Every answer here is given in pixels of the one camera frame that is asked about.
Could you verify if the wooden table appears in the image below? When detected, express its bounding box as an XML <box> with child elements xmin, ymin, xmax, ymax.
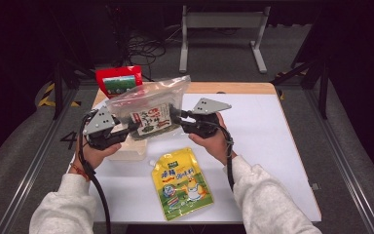
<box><xmin>92</xmin><ymin>81</ymin><xmax>322</xmax><ymax>226</ymax></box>

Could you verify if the red snack packet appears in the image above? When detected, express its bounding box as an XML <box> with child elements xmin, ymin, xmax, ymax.
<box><xmin>94</xmin><ymin>65</ymin><xmax>143</xmax><ymax>99</ymax></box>

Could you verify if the red wrist bracelet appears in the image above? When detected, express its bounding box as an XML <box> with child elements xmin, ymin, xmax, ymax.
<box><xmin>69</xmin><ymin>162</ymin><xmax>91</xmax><ymax>181</ymax></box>

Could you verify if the hand-held gripper cable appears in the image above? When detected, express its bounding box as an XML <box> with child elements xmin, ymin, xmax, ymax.
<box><xmin>77</xmin><ymin>110</ymin><xmax>112</xmax><ymax>234</ymax></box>
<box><xmin>215</xmin><ymin>123</ymin><xmax>237</xmax><ymax>192</ymax></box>

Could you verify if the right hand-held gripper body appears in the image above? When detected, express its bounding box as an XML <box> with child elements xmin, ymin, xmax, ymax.
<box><xmin>179</xmin><ymin>97</ymin><xmax>233</xmax><ymax>139</ymax></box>

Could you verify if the bundle of black floor cables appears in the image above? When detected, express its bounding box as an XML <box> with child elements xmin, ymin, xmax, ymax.
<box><xmin>108</xmin><ymin>28</ymin><xmax>176</xmax><ymax>82</ymax></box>

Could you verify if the left hand-held gripper cable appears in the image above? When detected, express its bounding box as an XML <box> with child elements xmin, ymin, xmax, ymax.
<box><xmin>77</xmin><ymin>110</ymin><xmax>112</xmax><ymax>234</ymax></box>

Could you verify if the black metal stand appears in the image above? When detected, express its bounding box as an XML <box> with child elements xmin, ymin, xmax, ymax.
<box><xmin>270</xmin><ymin>58</ymin><xmax>331</xmax><ymax>120</ymax></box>
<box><xmin>50</xmin><ymin>59</ymin><xmax>109</xmax><ymax>120</ymax></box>

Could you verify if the white table sheet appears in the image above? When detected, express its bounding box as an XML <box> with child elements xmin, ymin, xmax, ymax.
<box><xmin>92</xmin><ymin>93</ymin><xmax>322</xmax><ymax>224</ymax></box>

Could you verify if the person's right hand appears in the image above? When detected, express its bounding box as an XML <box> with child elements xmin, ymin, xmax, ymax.
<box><xmin>188</xmin><ymin>111</ymin><xmax>238</xmax><ymax>167</ymax></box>

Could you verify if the right hand-held gripper cable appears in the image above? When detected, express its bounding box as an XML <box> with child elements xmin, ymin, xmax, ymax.
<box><xmin>215</xmin><ymin>123</ymin><xmax>237</xmax><ymax>192</ymax></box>

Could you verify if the person's left hand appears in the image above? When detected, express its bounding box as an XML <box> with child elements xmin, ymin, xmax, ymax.
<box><xmin>72</xmin><ymin>136</ymin><xmax>123</xmax><ymax>176</ymax></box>

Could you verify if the white divided plastic container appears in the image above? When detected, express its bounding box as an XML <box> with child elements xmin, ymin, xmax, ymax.
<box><xmin>92</xmin><ymin>96</ymin><xmax>149</xmax><ymax>162</ymax></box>

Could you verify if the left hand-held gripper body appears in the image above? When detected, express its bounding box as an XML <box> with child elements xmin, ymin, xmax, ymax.
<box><xmin>82</xmin><ymin>105</ymin><xmax>131</xmax><ymax>151</ymax></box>

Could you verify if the yellow and black floor tape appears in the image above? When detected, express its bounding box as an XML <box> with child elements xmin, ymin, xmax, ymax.
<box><xmin>275</xmin><ymin>69</ymin><xmax>308</xmax><ymax>101</ymax></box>
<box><xmin>37</xmin><ymin>82</ymin><xmax>82</xmax><ymax>108</ymax></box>

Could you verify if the white metal stand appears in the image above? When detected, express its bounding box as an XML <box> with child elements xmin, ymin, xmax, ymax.
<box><xmin>178</xmin><ymin>4</ymin><xmax>272</xmax><ymax>74</ymax></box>

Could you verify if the clear bag of dried seaweed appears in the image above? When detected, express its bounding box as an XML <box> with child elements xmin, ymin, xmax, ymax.
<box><xmin>105</xmin><ymin>75</ymin><xmax>192</xmax><ymax>141</ymax></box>

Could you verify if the yellow spouted pouch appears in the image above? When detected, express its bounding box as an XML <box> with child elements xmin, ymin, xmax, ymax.
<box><xmin>149</xmin><ymin>147</ymin><xmax>214</xmax><ymax>222</ymax></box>

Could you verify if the aluminium floor rail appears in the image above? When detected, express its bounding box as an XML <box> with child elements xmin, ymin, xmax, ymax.
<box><xmin>0</xmin><ymin>87</ymin><xmax>79</xmax><ymax>234</ymax></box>
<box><xmin>305</xmin><ymin>88</ymin><xmax>374</xmax><ymax>234</ymax></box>

